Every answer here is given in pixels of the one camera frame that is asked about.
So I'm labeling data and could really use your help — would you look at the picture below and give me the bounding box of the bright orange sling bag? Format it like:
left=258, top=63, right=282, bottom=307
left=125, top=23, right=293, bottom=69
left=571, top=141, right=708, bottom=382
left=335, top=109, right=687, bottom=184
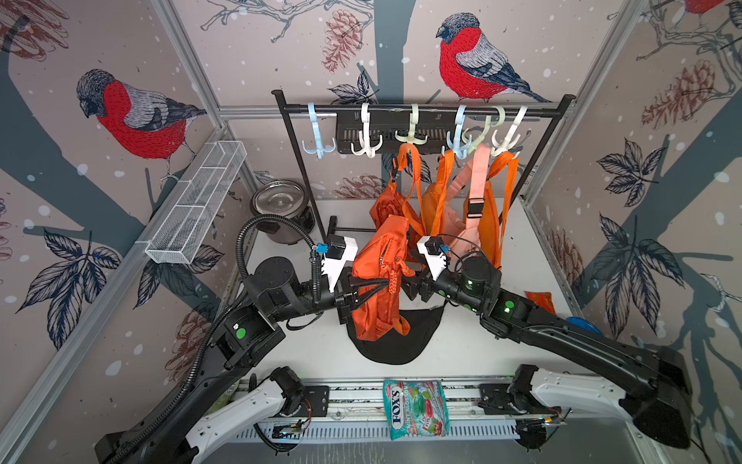
left=487, top=153, right=518, bottom=269

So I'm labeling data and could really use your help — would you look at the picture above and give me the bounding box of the light green hook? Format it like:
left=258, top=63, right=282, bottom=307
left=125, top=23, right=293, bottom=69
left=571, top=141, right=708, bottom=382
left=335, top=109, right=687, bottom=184
left=468, top=106, right=506, bottom=155
left=394, top=104, right=428, bottom=146

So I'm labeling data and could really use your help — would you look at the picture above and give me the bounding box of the pink sling bag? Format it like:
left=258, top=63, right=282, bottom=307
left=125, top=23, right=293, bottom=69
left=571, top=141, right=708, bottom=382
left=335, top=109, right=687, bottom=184
left=444, top=145, right=496, bottom=264

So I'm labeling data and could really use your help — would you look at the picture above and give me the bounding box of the white hook far right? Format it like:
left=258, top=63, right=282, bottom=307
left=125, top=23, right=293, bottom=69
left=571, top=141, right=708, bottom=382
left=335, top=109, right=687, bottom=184
left=490, top=106, right=528, bottom=159

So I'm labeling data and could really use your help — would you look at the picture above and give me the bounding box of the white hook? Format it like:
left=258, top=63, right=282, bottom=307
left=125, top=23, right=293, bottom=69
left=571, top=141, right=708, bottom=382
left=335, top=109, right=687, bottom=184
left=490, top=106, right=528, bottom=159
left=351, top=102, right=383, bottom=159

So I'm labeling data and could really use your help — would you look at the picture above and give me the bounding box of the light blue hook far left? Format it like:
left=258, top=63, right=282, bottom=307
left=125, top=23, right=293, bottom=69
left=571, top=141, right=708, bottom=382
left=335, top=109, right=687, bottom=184
left=301, top=102, right=337, bottom=160

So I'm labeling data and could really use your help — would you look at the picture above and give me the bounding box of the white wire mesh basket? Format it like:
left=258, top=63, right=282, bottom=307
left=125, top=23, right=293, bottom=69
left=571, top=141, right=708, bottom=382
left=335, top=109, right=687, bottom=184
left=145, top=140, right=247, bottom=264

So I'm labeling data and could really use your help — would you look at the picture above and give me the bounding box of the blue lidded container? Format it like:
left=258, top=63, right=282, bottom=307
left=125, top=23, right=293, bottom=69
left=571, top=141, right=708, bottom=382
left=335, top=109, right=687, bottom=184
left=566, top=316, right=603, bottom=336

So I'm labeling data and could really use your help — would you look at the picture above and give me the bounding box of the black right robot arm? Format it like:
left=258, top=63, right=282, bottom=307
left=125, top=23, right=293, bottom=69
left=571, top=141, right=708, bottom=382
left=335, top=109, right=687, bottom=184
left=400, top=255, right=693, bottom=450

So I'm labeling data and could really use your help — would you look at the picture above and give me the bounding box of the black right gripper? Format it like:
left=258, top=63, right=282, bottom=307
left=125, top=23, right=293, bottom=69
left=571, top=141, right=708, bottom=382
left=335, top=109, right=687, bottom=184
left=393, top=247, right=486, bottom=315

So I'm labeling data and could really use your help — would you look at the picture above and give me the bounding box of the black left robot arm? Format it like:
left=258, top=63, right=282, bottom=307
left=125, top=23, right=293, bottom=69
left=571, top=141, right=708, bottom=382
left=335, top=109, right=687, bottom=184
left=95, top=215, right=364, bottom=463

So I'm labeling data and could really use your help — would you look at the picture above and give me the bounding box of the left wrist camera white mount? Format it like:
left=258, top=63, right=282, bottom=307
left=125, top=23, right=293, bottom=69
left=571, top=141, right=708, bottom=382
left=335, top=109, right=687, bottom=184
left=316, top=234, right=359, bottom=290

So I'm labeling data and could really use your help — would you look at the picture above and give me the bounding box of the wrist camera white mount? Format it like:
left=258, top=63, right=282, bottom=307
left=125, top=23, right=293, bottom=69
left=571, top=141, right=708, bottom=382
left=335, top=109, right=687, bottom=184
left=417, top=236, right=449, bottom=281
left=316, top=234, right=359, bottom=290

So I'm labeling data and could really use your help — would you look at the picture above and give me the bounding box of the black sling bag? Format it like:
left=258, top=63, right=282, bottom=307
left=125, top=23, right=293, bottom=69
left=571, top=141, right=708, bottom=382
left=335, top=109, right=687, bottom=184
left=346, top=305, right=446, bottom=365

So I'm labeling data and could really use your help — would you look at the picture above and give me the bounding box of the light blue hook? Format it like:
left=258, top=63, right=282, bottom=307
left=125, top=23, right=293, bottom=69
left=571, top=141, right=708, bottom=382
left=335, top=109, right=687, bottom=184
left=301, top=102, right=337, bottom=160
left=446, top=104, right=471, bottom=160

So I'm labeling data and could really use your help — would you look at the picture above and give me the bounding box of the steel rice cooker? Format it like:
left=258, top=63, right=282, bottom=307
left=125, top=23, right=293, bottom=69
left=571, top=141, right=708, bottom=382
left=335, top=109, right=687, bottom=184
left=250, top=180, right=315, bottom=246

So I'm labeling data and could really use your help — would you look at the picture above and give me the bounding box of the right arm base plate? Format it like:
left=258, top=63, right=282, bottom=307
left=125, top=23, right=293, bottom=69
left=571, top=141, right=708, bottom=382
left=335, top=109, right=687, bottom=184
left=477, top=384, right=562, bottom=417

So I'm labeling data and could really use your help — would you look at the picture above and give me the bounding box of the black perforated wall shelf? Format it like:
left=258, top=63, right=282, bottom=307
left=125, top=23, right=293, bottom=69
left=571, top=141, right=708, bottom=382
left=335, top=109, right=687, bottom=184
left=334, top=111, right=456, bottom=155

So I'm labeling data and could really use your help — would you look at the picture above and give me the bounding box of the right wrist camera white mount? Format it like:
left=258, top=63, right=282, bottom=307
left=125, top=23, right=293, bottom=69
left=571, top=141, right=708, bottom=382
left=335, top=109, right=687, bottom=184
left=417, top=236, right=449, bottom=281

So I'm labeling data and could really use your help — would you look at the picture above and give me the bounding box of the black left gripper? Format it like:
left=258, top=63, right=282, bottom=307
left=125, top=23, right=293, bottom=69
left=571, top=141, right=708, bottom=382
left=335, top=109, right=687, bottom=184
left=269, top=266, right=388, bottom=326

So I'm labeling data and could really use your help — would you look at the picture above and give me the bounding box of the light green hook middle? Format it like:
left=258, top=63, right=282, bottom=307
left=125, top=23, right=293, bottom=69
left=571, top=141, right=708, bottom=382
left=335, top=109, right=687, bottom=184
left=394, top=104, right=428, bottom=146

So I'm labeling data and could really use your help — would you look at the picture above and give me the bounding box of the black clothes rack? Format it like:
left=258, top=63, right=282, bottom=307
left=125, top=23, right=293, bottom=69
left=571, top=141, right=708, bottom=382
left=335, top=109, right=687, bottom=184
left=272, top=89, right=577, bottom=241

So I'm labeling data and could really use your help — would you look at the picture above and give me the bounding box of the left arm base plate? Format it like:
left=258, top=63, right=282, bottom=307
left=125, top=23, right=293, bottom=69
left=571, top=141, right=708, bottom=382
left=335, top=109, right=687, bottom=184
left=281, top=385, right=330, bottom=419

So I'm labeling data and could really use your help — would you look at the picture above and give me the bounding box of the Fox's candy bag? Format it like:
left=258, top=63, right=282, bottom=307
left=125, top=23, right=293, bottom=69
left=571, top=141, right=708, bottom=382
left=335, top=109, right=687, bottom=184
left=383, top=380, right=450, bottom=441

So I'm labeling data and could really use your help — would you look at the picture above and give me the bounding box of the red snack packet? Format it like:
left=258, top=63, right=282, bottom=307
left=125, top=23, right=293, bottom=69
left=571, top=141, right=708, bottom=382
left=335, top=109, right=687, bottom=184
left=526, top=291, right=556, bottom=314

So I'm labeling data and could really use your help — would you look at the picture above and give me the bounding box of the small circuit board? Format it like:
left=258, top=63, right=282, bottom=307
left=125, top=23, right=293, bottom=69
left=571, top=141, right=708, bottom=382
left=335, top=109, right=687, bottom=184
left=271, top=421, right=305, bottom=441

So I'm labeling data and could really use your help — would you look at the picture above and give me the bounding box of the dark orange backpack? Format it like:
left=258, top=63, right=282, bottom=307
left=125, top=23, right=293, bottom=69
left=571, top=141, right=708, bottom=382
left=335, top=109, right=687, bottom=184
left=369, top=143, right=426, bottom=247

